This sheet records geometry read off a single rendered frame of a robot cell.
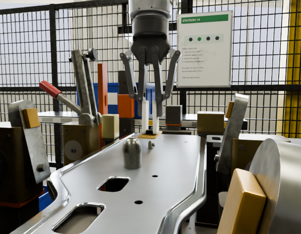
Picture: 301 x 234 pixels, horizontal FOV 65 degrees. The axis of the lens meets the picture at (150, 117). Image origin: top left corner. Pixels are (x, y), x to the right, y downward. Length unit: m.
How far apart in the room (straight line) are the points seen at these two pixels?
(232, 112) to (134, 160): 0.18
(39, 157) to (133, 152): 0.15
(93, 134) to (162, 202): 0.31
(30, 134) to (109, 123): 0.25
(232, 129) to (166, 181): 0.15
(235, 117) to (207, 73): 0.63
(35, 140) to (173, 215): 0.25
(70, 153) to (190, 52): 0.69
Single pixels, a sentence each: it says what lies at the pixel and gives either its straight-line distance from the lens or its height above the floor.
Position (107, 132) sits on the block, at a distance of 0.61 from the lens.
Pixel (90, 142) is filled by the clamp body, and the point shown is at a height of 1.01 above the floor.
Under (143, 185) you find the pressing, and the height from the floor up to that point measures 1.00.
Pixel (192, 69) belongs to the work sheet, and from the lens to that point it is 1.04.
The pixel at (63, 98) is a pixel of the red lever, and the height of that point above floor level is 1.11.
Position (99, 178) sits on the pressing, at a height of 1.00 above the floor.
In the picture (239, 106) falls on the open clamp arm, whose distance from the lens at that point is 0.42.
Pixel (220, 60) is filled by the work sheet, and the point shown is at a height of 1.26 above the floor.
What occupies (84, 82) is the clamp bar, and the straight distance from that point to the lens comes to 0.54.
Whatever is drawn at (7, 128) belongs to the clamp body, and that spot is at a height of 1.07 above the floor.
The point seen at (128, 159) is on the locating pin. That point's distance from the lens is 0.38.
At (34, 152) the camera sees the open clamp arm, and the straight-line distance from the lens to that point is 0.41.
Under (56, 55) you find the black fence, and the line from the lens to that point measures 1.27.
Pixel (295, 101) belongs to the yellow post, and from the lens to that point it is 1.12.
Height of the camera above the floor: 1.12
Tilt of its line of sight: 6 degrees down
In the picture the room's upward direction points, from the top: straight up
